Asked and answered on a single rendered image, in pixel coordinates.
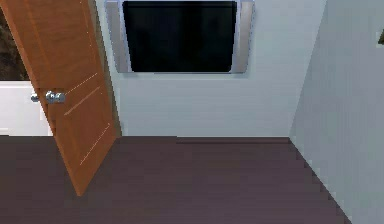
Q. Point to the silver framed dark window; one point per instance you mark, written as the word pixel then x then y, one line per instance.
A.
pixel 180 36

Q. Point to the orange wooden room door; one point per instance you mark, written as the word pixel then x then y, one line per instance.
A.
pixel 70 66

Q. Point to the silver round door knob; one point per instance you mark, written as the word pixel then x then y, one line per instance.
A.
pixel 53 97

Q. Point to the dark framed wall picture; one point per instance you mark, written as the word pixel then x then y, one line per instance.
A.
pixel 381 37

